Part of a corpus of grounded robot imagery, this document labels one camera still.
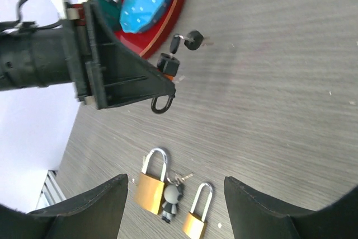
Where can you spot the aluminium frame rail front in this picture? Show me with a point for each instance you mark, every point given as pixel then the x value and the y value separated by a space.
pixel 51 193

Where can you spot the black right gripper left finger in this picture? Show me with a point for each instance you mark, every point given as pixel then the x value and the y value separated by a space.
pixel 96 213

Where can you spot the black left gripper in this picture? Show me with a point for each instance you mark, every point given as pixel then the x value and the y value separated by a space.
pixel 101 67

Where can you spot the orange black padlock with keys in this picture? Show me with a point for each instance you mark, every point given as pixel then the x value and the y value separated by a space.
pixel 167 64

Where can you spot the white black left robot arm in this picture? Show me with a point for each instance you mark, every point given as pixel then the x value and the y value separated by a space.
pixel 33 56

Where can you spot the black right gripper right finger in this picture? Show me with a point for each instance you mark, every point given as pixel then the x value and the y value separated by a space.
pixel 254 214

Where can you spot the small brass long-shackle padlock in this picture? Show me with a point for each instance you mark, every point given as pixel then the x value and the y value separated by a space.
pixel 194 226

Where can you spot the large brass padlock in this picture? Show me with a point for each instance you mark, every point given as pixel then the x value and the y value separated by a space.
pixel 149 192

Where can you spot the keys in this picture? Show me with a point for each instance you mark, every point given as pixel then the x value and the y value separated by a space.
pixel 173 193

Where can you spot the red round tray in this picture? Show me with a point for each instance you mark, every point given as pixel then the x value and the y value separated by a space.
pixel 145 44

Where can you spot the dark green mug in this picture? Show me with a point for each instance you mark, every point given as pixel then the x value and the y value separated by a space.
pixel 111 12

